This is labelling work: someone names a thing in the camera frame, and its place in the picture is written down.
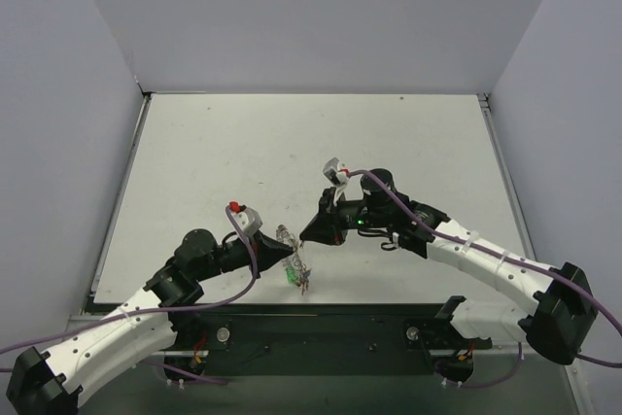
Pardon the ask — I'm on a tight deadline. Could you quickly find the key with green tag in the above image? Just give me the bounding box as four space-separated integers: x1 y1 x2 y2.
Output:
285 266 298 285

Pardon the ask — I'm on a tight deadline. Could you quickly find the metal keyring disc with rings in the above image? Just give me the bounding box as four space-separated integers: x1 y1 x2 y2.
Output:
276 225 310 290

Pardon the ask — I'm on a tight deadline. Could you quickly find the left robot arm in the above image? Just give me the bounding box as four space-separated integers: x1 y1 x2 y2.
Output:
6 229 294 414

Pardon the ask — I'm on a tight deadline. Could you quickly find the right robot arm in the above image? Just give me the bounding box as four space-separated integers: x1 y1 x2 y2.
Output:
299 168 598 365

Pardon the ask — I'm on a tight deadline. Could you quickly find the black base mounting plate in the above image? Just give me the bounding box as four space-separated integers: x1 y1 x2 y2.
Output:
158 297 492 380

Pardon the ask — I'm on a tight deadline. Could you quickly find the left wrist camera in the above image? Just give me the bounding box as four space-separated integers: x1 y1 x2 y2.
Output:
226 201 263 237

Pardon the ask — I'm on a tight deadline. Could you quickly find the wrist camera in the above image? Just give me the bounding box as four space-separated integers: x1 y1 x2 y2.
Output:
323 157 349 204
226 201 263 237

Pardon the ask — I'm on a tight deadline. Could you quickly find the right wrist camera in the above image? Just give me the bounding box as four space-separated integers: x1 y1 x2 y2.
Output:
323 157 349 204

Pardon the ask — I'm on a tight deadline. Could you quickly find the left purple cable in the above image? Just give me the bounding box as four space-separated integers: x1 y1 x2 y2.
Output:
0 205 259 356

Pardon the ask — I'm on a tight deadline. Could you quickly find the purple cable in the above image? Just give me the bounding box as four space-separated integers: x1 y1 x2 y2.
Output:
0 205 259 356
347 169 622 368

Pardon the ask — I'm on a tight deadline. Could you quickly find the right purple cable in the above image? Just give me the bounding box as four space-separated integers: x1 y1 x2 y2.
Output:
347 169 622 368

